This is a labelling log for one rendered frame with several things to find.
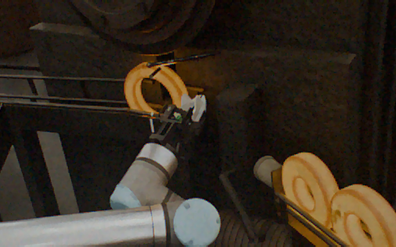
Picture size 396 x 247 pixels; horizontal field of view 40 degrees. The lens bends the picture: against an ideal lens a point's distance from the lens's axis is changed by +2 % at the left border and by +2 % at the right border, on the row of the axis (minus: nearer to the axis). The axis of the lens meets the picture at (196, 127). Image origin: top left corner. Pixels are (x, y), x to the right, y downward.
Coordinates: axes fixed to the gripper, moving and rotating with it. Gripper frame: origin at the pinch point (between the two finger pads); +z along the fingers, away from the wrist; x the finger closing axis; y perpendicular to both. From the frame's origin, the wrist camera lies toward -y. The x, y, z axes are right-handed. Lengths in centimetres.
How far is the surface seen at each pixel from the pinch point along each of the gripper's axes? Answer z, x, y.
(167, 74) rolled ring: -0.3, 7.2, 8.2
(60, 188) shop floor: 6, 97, -81
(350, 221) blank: -27, -45, 6
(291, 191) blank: -20.4, -31.3, 0.1
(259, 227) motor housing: -21.7, -22.0, -15.4
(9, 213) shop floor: -15, 106, -74
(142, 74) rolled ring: -1.0, 14.6, 7.6
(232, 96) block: -2.4, -11.4, 6.3
